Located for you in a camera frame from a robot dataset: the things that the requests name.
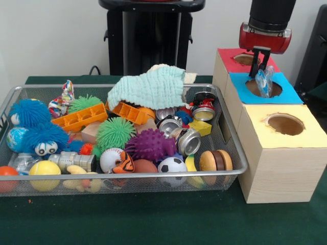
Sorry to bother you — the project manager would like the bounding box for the purple spiky ball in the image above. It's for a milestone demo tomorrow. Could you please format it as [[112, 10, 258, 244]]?
[[124, 129, 177, 162]]

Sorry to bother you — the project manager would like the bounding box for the yellow ball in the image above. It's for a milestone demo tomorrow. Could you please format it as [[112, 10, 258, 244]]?
[[29, 160, 62, 191]]

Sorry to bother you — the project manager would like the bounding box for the black upright panel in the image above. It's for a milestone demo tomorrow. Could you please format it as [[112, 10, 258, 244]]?
[[293, 4, 327, 89]]

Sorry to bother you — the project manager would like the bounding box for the blue furry toy with eyes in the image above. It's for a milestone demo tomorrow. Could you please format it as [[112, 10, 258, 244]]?
[[24, 122, 69, 156]]

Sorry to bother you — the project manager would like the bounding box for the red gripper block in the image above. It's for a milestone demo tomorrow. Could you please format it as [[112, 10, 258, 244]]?
[[239, 22, 292, 79]]

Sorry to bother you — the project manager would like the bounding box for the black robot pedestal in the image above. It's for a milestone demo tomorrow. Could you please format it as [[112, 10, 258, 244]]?
[[98, 0, 206, 76]]

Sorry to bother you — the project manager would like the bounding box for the wooden box with three holes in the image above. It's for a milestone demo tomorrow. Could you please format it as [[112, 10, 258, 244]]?
[[212, 47, 327, 204]]

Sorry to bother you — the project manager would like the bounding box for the light blue muslin cloth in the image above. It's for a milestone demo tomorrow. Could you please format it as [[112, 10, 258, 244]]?
[[107, 65, 189, 109]]

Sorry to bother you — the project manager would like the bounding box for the green spiky ball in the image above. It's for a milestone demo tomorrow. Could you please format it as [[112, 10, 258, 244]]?
[[96, 117, 137, 151]]

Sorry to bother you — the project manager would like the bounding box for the toy hamburger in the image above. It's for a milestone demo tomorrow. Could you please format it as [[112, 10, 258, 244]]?
[[199, 149, 233, 184]]

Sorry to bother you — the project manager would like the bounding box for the crushed red soda can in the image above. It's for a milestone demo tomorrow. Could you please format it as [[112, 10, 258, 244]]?
[[192, 91, 218, 121]]

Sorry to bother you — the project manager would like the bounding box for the shallow wire mesh bin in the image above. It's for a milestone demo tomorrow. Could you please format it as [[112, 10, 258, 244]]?
[[0, 83, 249, 198]]

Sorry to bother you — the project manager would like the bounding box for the orange ball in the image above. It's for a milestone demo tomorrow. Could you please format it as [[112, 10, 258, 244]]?
[[0, 165, 20, 193]]

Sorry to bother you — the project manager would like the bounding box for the blue furry puffer ball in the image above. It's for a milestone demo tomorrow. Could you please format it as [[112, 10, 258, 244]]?
[[9, 99, 52, 126]]

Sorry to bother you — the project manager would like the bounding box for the small soccer ball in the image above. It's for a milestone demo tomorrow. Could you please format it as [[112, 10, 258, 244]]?
[[157, 157, 188, 187]]

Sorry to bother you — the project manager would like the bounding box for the green clothed side table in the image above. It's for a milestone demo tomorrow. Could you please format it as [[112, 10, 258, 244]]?
[[303, 83, 327, 109]]

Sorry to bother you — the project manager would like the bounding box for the dark green table cloth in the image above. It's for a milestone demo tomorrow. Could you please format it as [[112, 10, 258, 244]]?
[[0, 75, 327, 245]]

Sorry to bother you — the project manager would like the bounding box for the crushed clear plastic bottle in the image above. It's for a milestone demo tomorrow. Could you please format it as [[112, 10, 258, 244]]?
[[255, 65, 275, 99]]

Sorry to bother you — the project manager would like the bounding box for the cream muslin cloth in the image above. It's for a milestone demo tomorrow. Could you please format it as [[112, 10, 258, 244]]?
[[149, 63, 198, 84]]

